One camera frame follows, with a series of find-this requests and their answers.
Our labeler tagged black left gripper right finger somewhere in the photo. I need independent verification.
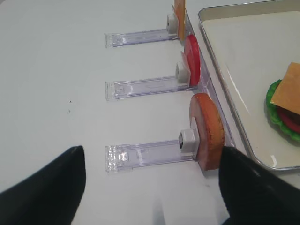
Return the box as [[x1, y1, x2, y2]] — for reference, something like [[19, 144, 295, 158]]
[[219, 146, 300, 225]]

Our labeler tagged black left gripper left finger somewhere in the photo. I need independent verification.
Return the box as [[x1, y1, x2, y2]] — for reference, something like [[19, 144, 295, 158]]
[[0, 146, 86, 225]]

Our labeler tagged tomato slice on burger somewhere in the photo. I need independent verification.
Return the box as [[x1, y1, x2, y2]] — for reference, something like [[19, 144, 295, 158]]
[[277, 106, 300, 134]]

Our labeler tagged meat patty on burger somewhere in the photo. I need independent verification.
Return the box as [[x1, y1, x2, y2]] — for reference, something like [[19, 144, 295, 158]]
[[285, 111, 300, 124]]

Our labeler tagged green lettuce on burger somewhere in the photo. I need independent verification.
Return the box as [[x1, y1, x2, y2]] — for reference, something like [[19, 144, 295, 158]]
[[266, 79, 300, 143]]

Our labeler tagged cheese slice on burger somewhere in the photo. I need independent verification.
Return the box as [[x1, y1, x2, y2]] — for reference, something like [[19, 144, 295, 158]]
[[270, 62, 300, 114]]

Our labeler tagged standing red tomato slice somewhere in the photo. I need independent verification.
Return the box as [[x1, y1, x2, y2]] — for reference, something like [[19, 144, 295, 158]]
[[184, 34, 201, 87]]

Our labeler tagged standing orange cheese slice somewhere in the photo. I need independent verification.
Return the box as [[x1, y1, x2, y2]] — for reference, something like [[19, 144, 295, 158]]
[[174, 0, 186, 42]]

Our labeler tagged standing bun bottom slice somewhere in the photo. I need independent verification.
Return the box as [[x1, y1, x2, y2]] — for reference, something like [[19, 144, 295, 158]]
[[190, 93, 225, 171]]

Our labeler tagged clear acrylic left rack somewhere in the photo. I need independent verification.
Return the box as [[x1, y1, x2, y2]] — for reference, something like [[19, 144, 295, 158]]
[[105, 4, 234, 173]]

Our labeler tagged white metal tray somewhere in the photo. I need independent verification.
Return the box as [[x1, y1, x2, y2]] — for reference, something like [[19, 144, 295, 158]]
[[198, 0, 300, 171]]

